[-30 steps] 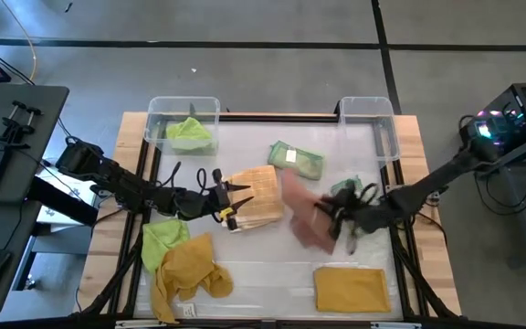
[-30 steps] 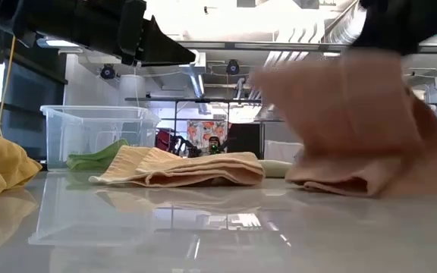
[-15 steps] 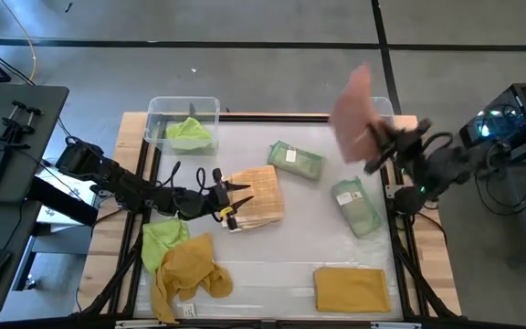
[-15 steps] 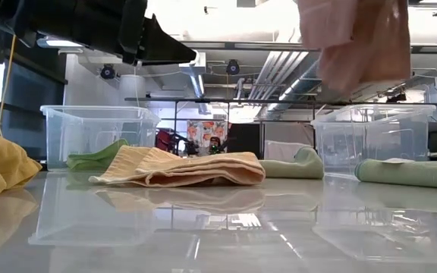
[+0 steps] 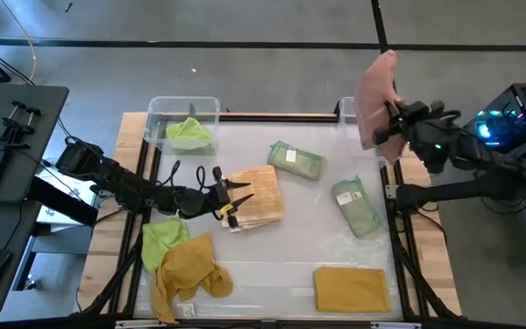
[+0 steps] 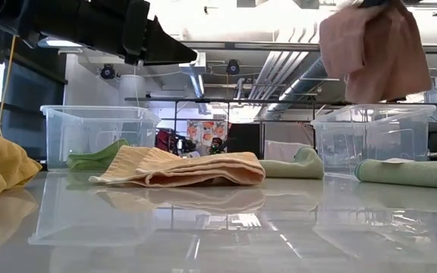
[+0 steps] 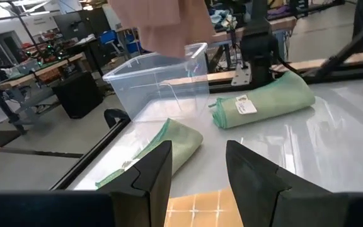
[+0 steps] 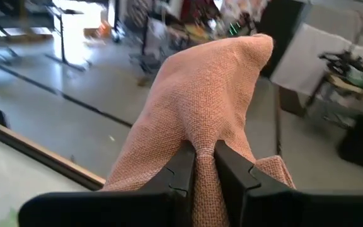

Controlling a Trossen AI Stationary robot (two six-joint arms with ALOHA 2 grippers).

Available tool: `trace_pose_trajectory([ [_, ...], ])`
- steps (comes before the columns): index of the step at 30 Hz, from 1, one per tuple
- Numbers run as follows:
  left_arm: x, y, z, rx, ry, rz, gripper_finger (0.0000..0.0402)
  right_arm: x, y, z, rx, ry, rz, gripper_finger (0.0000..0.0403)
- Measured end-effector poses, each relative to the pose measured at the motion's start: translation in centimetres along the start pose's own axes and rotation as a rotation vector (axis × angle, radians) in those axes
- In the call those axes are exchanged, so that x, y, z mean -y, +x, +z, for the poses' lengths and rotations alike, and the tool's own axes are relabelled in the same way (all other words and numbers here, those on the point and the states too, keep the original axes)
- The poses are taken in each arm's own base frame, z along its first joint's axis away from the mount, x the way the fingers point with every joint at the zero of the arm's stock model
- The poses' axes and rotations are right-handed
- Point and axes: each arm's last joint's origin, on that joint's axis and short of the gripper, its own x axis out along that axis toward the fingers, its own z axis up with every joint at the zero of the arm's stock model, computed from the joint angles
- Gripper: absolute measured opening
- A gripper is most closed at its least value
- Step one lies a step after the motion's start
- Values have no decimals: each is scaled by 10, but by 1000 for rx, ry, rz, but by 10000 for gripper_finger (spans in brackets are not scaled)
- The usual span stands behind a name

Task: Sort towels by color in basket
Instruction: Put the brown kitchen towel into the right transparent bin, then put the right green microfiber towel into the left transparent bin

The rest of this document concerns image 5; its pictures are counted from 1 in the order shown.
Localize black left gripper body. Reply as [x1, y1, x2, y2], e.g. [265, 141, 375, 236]
[178, 166, 241, 229]

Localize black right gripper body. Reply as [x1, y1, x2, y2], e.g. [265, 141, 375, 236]
[394, 100, 447, 145]

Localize beige checkered towel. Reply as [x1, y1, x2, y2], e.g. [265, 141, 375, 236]
[221, 164, 286, 229]

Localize pink towel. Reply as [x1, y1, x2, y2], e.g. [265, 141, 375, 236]
[353, 49, 408, 165]

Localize lime green towel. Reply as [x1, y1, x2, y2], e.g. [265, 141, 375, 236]
[141, 218, 191, 275]
[165, 116, 216, 154]

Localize mustard towel with white tag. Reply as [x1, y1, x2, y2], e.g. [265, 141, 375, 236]
[150, 232, 235, 324]

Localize pale green tagged towel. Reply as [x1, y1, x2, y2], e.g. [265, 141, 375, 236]
[331, 175, 382, 239]
[267, 140, 325, 181]

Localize mustard yellow towel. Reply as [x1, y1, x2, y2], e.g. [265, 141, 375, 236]
[312, 266, 393, 314]

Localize clear plastic bin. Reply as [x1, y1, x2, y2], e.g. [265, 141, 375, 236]
[338, 96, 395, 161]
[142, 95, 222, 156]

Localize translucent white table mat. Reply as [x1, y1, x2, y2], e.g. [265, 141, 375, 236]
[132, 121, 404, 321]

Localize black lit computer case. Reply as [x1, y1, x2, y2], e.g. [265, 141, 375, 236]
[466, 81, 526, 154]

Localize white printed box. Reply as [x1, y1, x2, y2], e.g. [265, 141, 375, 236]
[37, 166, 100, 228]

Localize grey metal desk base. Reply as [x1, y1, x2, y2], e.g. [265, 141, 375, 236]
[14, 223, 91, 292]

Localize black bar clamp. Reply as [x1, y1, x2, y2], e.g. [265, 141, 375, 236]
[0, 100, 27, 143]
[9, 106, 44, 150]

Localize black aluminium table frame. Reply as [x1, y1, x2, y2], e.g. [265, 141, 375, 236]
[78, 111, 463, 329]

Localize yellow cable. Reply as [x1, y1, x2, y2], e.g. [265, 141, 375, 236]
[0, 0, 38, 82]

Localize black floor cable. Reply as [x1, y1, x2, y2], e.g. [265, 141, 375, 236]
[0, 43, 36, 87]

